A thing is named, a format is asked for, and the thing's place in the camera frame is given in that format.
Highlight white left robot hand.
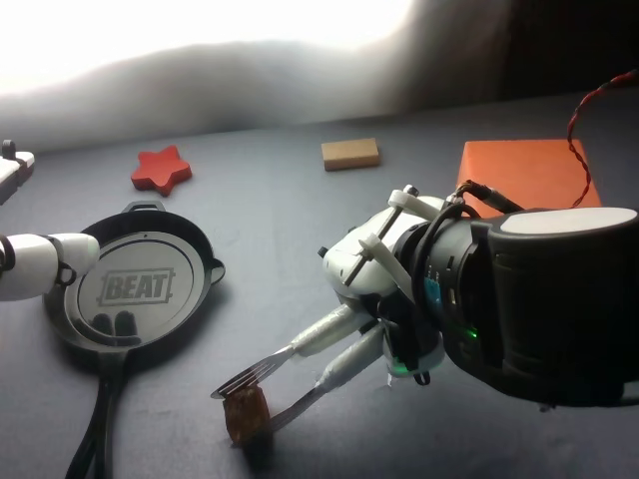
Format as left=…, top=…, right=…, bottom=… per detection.
left=0, top=138, right=102, bottom=304

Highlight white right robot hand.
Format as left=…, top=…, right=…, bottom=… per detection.
left=319, top=196, right=446, bottom=388

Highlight metal tongs with handles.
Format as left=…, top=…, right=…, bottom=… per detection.
left=209, top=303, right=389, bottom=433

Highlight brown meat chunk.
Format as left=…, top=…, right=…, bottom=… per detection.
left=222, top=386, right=272, bottom=445

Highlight black cast iron pan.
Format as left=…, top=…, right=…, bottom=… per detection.
left=42, top=199, right=227, bottom=479

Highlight grey table cloth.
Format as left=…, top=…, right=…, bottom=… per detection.
left=0, top=89, right=639, bottom=479

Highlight tan wooden rectangular block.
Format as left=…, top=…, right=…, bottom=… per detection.
left=321, top=138, right=383, bottom=173

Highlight red star block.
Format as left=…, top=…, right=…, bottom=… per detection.
left=130, top=144, right=194, bottom=199

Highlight large orange foam block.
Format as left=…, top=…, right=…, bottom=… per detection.
left=454, top=138, right=603, bottom=222

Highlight white backdrop sheet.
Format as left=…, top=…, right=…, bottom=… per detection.
left=0, top=0, right=515, bottom=156

